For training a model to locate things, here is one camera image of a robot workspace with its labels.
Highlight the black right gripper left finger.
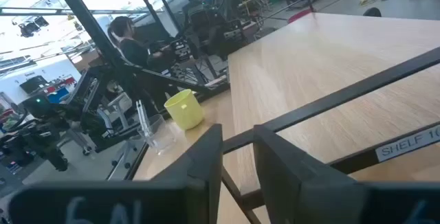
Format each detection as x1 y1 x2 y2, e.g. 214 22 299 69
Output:
150 123 224 224

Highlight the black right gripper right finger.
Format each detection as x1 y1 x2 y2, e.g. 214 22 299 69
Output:
253 124 367 224

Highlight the clear glass cup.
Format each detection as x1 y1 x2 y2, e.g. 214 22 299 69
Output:
136 113 178 155

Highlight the yellow mug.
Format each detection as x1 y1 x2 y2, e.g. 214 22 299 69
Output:
164 89 205 131

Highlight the white shelf label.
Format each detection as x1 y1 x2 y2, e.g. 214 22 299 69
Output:
375 124 440 163

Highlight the person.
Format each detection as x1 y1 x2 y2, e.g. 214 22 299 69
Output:
107 15 173 115

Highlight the wooden shelf with black frame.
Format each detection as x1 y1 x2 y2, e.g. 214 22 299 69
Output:
219 10 440 224

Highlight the black rig frame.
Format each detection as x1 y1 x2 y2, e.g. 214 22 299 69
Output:
0 0 230 183

